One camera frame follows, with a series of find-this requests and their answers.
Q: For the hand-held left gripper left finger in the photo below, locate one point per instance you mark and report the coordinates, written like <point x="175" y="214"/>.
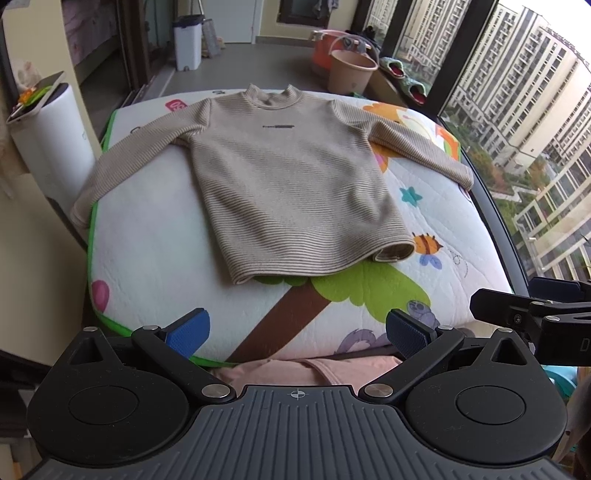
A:
<point x="188" y="334"/>

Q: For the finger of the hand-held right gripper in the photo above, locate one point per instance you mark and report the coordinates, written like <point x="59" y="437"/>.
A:
<point x="501" y="309"/>

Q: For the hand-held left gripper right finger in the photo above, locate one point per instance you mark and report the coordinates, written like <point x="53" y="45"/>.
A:
<point x="409" y="336"/>

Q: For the striped long-sleeve sweater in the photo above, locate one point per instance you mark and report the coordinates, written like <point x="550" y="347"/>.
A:
<point x="286" y="184"/>

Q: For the teal plastic object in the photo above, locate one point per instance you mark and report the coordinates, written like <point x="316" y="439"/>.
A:
<point x="559" y="385"/>

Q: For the cartoon printed play mat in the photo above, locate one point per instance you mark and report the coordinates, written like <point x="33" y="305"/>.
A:
<point x="152" y="249"/>

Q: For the pink clothing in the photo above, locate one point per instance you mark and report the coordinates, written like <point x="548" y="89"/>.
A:
<point x="295" y="371"/>

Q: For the white cylindrical air purifier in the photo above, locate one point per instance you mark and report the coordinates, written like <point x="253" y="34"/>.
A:
<point x="55" y="152"/>

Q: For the green knitted slipper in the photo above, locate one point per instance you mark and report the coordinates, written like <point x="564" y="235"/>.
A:
<point x="393" y="68"/>
<point x="414" y="91"/>

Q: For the pink bucket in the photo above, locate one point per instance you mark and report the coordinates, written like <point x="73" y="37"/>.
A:
<point x="351" y="74"/>

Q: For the white flat box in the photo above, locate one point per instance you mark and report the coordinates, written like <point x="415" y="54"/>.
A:
<point x="44" y="97"/>

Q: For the orange and green toy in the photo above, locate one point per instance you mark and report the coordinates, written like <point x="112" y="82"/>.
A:
<point x="31" y="96"/>

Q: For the white lidded bin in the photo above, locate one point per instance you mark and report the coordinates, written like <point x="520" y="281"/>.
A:
<point x="188" y="44"/>

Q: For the flat mop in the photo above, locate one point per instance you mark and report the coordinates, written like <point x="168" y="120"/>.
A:
<point x="213" y="41"/>

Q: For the orange bucket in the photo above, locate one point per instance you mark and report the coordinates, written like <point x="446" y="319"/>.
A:
<point x="323" y="50"/>

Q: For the beige plush toy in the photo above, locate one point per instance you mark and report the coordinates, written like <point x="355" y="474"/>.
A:
<point x="27" y="74"/>

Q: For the white door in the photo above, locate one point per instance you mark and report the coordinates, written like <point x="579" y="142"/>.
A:
<point x="231" y="21"/>

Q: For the pink floral quilt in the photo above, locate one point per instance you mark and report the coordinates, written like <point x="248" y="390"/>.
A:
<point x="92" y="23"/>

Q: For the grey hanging cloth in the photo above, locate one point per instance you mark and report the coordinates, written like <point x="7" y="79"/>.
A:
<point x="325" y="5"/>

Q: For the dark framed glass door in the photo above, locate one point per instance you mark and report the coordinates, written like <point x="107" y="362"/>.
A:
<point x="300" y="11"/>

